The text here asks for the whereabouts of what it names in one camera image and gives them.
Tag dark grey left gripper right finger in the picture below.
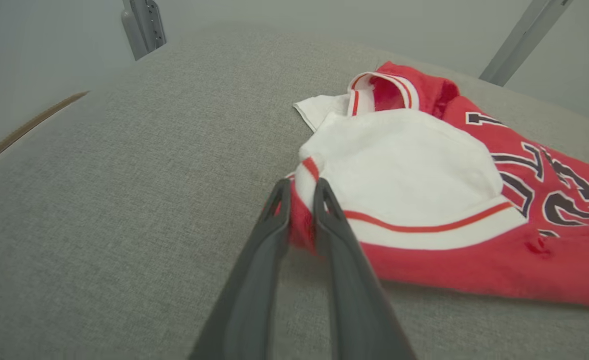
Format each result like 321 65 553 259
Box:
313 178 418 360

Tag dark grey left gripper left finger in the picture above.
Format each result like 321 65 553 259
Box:
188 178 292 360

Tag red basketball jersey white sleeves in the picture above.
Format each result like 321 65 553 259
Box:
286 61 589 311

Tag grey fabric sofa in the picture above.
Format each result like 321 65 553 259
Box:
0 24 589 360

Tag grey metal wheeled stand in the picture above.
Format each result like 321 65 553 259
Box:
120 0 167 62

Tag grey metal partition post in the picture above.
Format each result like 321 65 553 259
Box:
479 0 574 87

